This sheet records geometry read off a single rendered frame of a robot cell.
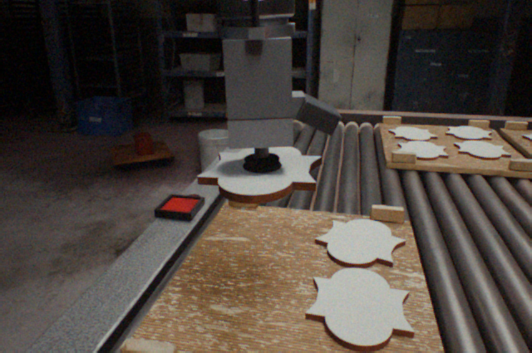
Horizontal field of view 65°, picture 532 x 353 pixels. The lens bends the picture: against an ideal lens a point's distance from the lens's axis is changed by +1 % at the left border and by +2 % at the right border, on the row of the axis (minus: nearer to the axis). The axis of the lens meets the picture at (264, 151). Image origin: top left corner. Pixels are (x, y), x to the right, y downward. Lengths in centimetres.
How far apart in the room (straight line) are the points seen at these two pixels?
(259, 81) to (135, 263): 42
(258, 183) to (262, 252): 27
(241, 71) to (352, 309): 32
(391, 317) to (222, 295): 21
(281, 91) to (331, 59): 474
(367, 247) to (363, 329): 18
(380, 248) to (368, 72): 458
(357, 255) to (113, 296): 36
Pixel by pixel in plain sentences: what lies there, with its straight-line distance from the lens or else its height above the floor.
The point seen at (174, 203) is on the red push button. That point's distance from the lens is 85.
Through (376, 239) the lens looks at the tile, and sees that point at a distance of 70.
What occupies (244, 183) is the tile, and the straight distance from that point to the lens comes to 41.
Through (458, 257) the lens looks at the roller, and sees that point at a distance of 77.
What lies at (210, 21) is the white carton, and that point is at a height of 122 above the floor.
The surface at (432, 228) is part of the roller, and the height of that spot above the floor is 92.
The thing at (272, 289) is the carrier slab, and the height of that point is 94.
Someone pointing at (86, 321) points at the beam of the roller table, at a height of 92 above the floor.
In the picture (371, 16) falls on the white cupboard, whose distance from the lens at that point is 515.
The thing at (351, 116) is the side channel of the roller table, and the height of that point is 94.
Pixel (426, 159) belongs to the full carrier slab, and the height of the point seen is 94.
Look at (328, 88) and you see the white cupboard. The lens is 517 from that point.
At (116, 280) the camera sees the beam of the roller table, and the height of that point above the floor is 92.
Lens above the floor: 129
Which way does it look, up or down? 18 degrees down
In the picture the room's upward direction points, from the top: straight up
